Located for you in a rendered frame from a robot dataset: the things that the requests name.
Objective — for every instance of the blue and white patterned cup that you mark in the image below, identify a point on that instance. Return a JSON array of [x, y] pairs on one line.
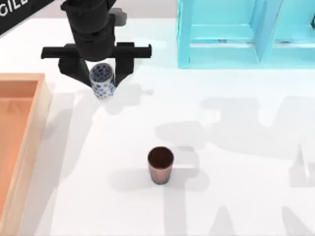
[[102, 83]]

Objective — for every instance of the shallow salmon-coloured box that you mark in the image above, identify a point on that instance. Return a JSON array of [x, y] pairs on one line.
[[17, 137]]

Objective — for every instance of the light blue rack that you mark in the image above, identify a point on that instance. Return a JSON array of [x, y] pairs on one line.
[[221, 34]]

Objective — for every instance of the brown ribbed cup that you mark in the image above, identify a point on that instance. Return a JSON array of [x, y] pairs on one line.
[[160, 167]]

